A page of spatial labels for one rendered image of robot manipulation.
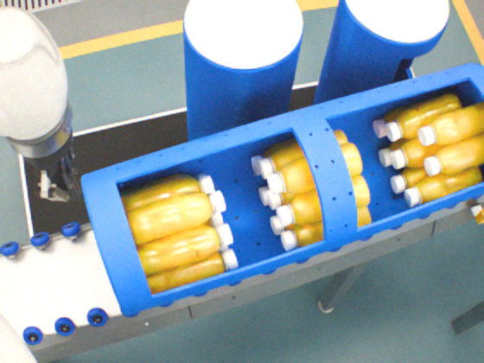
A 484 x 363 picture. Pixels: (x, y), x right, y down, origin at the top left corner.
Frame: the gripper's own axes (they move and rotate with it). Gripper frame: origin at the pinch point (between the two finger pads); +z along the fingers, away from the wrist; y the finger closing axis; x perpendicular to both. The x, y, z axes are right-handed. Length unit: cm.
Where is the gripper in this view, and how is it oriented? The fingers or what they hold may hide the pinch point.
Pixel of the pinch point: (67, 187)
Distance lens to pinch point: 106.5
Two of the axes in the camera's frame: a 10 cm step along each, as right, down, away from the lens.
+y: 0.4, -9.3, 3.7
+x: -10.0, -0.6, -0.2
